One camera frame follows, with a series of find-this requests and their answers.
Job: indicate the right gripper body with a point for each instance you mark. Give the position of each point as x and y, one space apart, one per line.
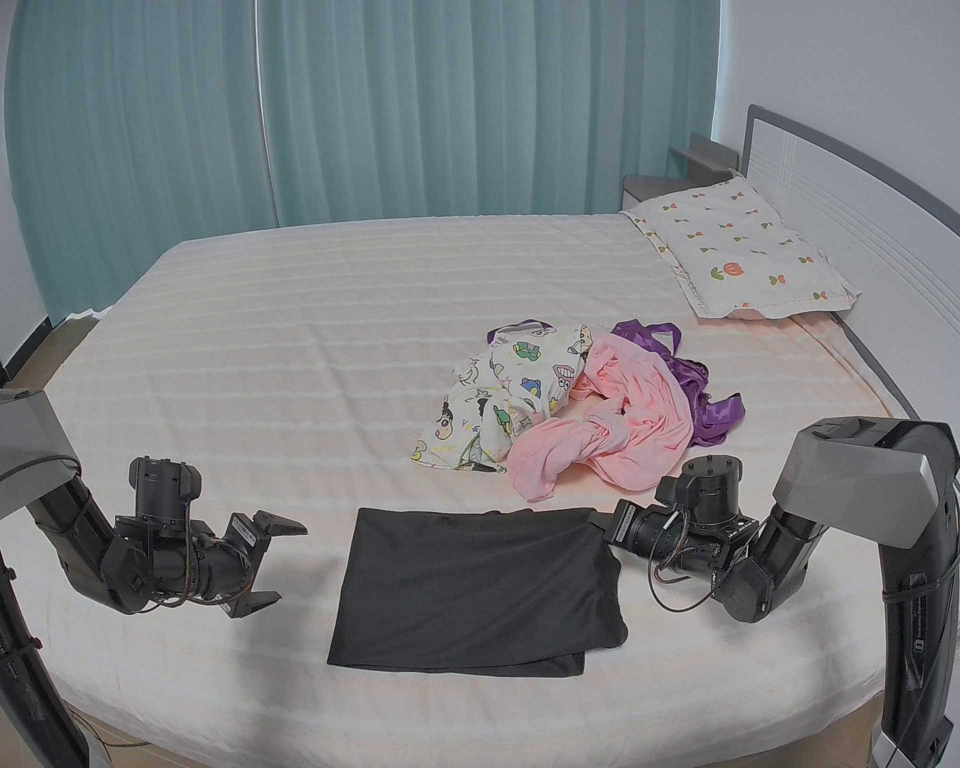
641 531

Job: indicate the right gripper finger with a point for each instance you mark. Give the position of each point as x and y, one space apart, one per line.
604 523

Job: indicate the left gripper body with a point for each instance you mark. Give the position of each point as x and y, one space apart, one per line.
225 562

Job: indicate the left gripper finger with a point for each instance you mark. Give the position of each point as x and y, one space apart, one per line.
251 606
277 525

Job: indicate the black T-shirt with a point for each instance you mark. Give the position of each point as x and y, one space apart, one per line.
480 592

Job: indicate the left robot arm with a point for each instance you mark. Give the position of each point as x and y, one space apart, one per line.
75 525

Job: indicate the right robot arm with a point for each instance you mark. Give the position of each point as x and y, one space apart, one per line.
862 480

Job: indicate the bed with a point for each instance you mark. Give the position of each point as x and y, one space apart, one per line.
300 315

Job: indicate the pink garment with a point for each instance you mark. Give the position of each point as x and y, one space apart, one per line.
637 420

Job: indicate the purple garment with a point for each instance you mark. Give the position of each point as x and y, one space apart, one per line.
716 416

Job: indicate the white printed garment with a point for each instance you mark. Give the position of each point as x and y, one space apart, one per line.
510 390

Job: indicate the white printed pillow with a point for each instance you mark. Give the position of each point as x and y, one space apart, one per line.
735 240

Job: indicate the grey bedside table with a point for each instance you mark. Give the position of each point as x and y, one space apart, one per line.
652 187

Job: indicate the blue-green curtain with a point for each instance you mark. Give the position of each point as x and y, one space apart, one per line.
480 105
142 150

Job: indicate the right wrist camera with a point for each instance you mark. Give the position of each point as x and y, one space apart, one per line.
671 491

